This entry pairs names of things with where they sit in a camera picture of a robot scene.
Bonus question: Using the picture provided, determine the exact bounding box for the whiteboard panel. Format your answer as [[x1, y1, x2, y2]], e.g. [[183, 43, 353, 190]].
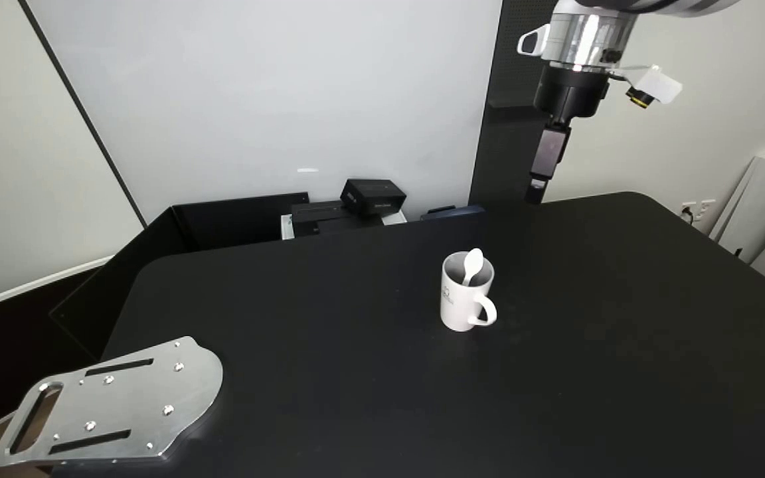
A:
[[28, 0, 502, 218]]

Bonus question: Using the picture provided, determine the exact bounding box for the silver metal mounting plate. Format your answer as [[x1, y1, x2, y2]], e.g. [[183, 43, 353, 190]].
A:
[[0, 334, 224, 466]]

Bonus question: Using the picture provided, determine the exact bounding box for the white mug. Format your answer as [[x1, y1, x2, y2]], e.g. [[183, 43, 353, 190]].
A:
[[438, 250, 500, 331]]

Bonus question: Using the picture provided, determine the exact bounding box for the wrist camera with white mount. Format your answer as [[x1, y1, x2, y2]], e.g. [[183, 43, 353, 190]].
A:
[[613, 63, 682, 109]]

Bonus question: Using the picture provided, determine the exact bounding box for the white spoon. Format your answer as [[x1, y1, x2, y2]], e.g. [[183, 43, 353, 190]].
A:
[[462, 246, 487, 287]]

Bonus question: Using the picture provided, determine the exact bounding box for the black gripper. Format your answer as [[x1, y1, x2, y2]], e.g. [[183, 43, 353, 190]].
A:
[[527, 67, 608, 205]]

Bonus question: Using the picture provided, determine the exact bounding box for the black vertical pillar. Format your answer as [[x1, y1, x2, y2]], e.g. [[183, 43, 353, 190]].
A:
[[467, 0, 556, 206]]

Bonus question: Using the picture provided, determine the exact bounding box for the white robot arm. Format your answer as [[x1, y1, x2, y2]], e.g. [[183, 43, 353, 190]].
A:
[[515, 0, 738, 205]]

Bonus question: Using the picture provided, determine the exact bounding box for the black box on shelf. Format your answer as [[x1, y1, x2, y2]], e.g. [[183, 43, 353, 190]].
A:
[[341, 177, 407, 218]]

